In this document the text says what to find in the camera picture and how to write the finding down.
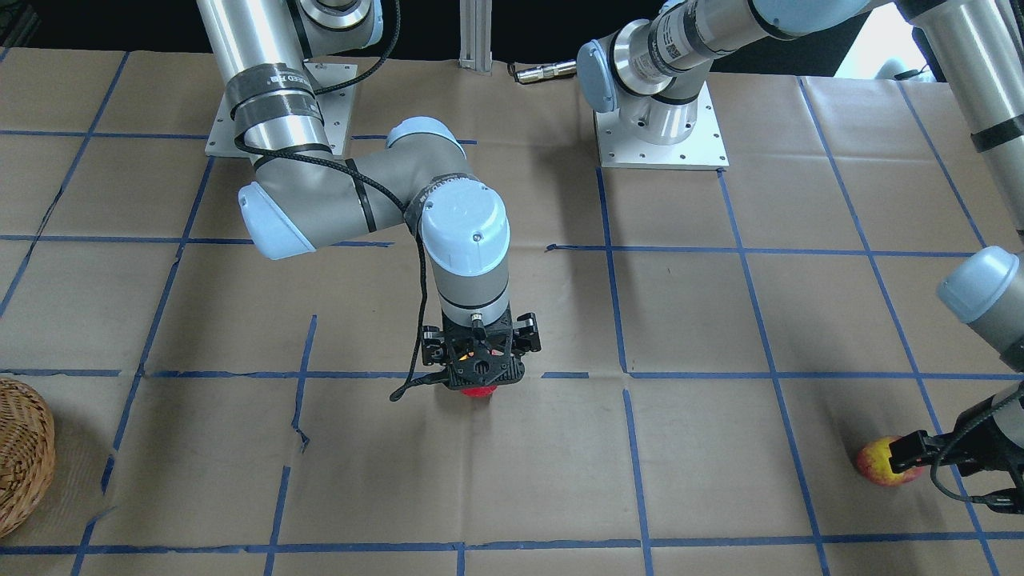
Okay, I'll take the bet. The metal cable connector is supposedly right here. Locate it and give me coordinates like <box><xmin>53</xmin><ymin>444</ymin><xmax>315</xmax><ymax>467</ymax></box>
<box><xmin>507</xmin><ymin>61</ymin><xmax>577</xmax><ymax>85</ymax></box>

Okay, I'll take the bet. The aluminium frame post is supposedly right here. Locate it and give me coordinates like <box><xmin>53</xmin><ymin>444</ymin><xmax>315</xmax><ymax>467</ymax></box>
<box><xmin>458</xmin><ymin>0</ymin><xmax>493</xmax><ymax>75</ymax></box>

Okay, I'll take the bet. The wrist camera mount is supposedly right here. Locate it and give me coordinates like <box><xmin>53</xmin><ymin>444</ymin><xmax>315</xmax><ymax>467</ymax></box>
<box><xmin>432</xmin><ymin>310</ymin><xmax>526</xmax><ymax>390</ymax></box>

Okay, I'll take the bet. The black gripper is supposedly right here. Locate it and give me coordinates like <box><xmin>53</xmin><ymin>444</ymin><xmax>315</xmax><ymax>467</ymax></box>
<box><xmin>888</xmin><ymin>400</ymin><xmax>1023</xmax><ymax>515</ymax></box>
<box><xmin>422</xmin><ymin>308</ymin><xmax>542</xmax><ymax>377</ymax></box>

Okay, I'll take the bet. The dark red apple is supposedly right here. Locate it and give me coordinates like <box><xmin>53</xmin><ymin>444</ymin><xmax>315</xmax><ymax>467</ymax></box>
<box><xmin>459</xmin><ymin>386</ymin><xmax>498</xmax><ymax>398</ymax></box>

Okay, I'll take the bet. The wicker basket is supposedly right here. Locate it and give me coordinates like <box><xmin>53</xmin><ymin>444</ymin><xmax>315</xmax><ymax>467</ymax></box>
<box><xmin>1</xmin><ymin>377</ymin><xmax>56</xmax><ymax>537</ymax></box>

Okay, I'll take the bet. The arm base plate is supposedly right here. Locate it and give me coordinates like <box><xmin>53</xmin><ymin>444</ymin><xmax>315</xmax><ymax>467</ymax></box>
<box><xmin>594</xmin><ymin>85</ymin><xmax>729</xmax><ymax>170</ymax></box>
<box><xmin>205</xmin><ymin>61</ymin><xmax>359</xmax><ymax>159</ymax></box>

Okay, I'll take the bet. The red yellow apple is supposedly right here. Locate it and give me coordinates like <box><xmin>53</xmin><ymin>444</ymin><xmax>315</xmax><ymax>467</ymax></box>
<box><xmin>854</xmin><ymin>435</ymin><xmax>924</xmax><ymax>487</ymax></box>

